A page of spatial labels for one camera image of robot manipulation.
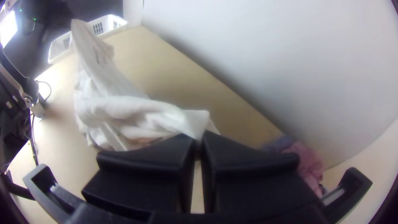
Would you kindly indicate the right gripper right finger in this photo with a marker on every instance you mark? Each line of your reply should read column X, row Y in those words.
column 248, row 186

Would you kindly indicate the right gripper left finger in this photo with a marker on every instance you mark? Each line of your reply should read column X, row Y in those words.
column 146, row 174

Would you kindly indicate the white tiger print t-shirt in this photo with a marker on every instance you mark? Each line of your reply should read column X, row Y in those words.
column 124, row 112

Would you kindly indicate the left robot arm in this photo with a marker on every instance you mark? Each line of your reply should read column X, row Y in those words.
column 31, row 40

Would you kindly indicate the white laundry basket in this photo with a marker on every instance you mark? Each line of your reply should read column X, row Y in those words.
column 102, row 26

